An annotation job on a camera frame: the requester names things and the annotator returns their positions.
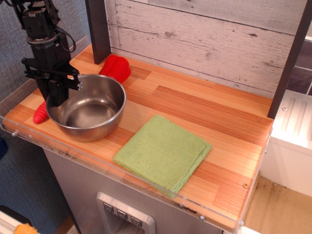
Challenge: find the red plastic bell pepper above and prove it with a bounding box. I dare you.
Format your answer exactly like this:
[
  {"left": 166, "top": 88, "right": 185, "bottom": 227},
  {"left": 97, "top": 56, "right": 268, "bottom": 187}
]
[{"left": 99, "top": 55, "right": 131, "bottom": 83}]

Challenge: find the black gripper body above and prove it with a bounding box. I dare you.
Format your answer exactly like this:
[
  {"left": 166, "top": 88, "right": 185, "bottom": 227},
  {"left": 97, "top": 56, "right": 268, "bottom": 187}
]
[{"left": 21, "top": 40, "right": 82, "bottom": 90}]

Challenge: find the fork with red handle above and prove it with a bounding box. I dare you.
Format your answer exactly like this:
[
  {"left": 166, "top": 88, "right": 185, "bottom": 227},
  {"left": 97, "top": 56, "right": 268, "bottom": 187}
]
[{"left": 33, "top": 101, "right": 48, "bottom": 124}]

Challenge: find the yellow object at corner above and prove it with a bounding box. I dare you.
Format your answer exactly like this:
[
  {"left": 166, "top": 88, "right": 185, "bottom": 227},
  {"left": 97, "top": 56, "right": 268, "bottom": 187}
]
[{"left": 13, "top": 224, "right": 38, "bottom": 234}]

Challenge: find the stainless steel bowl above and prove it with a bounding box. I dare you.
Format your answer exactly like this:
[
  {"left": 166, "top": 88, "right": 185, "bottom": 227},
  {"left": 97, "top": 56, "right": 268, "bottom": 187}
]
[{"left": 46, "top": 74, "right": 127, "bottom": 142}]

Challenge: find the green folded towel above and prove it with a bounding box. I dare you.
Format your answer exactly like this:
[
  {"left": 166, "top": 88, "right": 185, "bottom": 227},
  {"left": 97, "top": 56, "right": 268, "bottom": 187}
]
[{"left": 114, "top": 115, "right": 212, "bottom": 198}]

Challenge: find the dark right cabinet post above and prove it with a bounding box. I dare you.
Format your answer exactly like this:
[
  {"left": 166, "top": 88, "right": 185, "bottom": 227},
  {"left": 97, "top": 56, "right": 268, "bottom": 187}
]
[{"left": 267, "top": 0, "right": 312, "bottom": 119}]

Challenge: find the silver dispenser panel with buttons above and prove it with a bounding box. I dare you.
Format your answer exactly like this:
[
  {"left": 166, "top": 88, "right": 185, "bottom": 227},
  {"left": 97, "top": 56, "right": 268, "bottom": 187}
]
[{"left": 97, "top": 192, "right": 156, "bottom": 234}]

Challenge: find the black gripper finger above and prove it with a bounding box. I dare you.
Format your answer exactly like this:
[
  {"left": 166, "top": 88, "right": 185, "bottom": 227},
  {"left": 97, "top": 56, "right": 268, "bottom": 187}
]
[
  {"left": 36, "top": 78, "right": 51, "bottom": 100},
  {"left": 49, "top": 81, "right": 68, "bottom": 107}
]

